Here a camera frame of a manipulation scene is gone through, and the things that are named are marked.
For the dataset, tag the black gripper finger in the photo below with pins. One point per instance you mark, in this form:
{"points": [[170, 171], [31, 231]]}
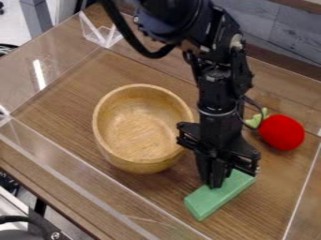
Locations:
{"points": [[204, 166], [221, 168]]}

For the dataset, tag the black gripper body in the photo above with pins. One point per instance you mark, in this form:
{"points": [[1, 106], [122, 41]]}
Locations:
{"points": [[217, 137]]}

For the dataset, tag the green rectangular stick block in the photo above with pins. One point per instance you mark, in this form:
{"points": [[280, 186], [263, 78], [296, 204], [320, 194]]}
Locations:
{"points": [[207, 200]]}

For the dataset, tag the brown wooden bowl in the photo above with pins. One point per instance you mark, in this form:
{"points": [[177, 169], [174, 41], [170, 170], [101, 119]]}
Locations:
{"points": [[134, 127]]}

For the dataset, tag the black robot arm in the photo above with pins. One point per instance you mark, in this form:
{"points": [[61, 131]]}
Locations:
{"points": [[207, 33]]}

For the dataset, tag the red plush strawberry toy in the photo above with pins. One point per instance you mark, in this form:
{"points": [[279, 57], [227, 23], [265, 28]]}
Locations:
{"points": [[280, 131]]}

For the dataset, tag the black table leg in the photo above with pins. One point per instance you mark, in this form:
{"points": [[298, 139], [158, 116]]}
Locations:
{"points": [[41, 207]]}

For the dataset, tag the clear acrylic tray enclosure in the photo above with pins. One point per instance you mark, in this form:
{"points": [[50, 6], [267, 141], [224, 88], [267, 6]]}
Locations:
{"points": [[53, 81]]}

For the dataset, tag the black metal bracket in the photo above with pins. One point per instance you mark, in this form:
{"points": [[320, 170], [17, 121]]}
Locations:
{"points": [[42, 228]]}

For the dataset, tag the grey post in background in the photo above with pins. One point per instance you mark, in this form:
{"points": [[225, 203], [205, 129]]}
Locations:
{"points": [[38, 16]]}

